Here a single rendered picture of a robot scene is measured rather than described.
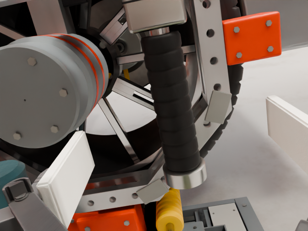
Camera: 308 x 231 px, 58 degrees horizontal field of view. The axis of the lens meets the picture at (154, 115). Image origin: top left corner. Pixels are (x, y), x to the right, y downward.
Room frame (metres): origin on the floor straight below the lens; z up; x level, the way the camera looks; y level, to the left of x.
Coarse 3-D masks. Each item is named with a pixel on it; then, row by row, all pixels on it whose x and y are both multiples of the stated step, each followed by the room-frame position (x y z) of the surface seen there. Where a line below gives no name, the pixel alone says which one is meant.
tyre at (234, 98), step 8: (224, 0) 0.53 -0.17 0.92; (232, 0) 0.53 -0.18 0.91; (224, 8) 0.53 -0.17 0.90; (232, 8) 0.53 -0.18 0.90; (224, 16) 0.53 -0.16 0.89; (232, 16) 0.53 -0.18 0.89; (240, 16) 0.54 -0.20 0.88; (208, 32) 0.54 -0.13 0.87; (240, 64) 0.53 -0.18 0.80; (232, 72) 0.53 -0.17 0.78; (240, 72) 0.53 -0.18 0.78; (232, 80) 0.53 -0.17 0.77; (240, 80) 0.54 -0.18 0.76; (232, 88) 0.53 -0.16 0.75; (232, 96) 0.53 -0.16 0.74; (232, 104) 0.53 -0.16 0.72; (232, 112) 0.55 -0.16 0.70; (224, 128) 0.54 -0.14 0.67; (216, 136) 0.54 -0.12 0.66; (208, 144) 0.54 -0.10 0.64; (200, 152) 0.54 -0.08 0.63; (144, 168) 0.55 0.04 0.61
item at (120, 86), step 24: (0, 24) 0.59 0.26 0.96; (120, 24) 0.57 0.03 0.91; (192, 48) 0.56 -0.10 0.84; (120, 72) 0.59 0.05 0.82; (192, 72) 0.61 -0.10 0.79; (192, 96) 0.55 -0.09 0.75; (0, 144) 0.57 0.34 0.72; (96, 144) 0.72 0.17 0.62; (120, 144) 0.70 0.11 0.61; (144, 144) 0.63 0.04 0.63; (96, 168) 0.59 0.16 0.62; (120, 168) 0.56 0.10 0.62
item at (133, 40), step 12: (108, 0) 1.00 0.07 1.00; (120, 0) 1.00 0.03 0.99; (96, 12) 1.00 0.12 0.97; (108, 12) 1.00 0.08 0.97; (96, 24) 1.00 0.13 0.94; (132, 36) 0.95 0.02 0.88; (144, 36) 0.99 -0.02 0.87; (132, 48) 0.95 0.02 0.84; (132, 72) 1.00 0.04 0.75; (144, 72) 1.00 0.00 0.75; (144, 84) 1.00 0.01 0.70
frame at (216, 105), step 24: (192, 0) 0.46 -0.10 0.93; (216, 0) 0.45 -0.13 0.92; (192, 24) 0.51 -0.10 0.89; (216, 24) 0.45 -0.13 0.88; (216, 48) 0.45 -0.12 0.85; (216, 72) 0.45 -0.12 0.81; (216, 96) 0.45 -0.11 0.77; (216, 120) 0.45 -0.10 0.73; (96, 192) 0.47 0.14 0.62; (120, 192) 0.47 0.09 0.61; (144, 192) 0.46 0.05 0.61
